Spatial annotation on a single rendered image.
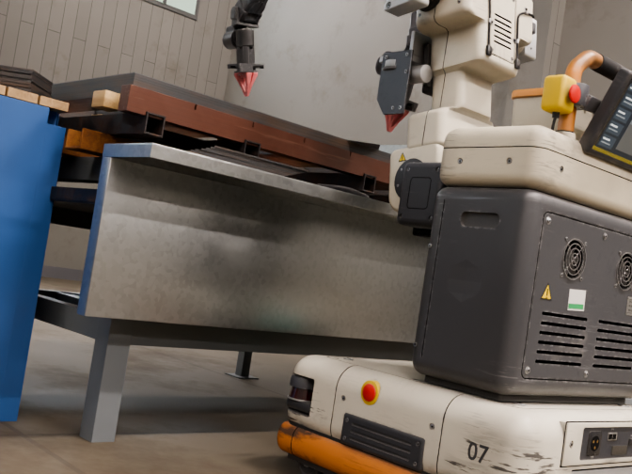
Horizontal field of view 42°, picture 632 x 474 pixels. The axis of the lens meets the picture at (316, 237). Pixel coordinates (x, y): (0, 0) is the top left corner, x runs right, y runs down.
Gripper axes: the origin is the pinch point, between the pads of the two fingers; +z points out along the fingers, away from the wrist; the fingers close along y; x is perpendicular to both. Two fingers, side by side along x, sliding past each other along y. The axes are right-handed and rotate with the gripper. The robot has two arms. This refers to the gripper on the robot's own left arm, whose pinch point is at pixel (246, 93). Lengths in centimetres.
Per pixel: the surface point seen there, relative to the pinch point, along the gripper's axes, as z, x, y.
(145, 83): -1, 37, 60
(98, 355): 62, 35, 74
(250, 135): 12, 42, 32
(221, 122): 8, 42, 41
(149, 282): 44, 47, 67
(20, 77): -3, 12, 78
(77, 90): 0, 10, 63
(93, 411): 74, 37, 77
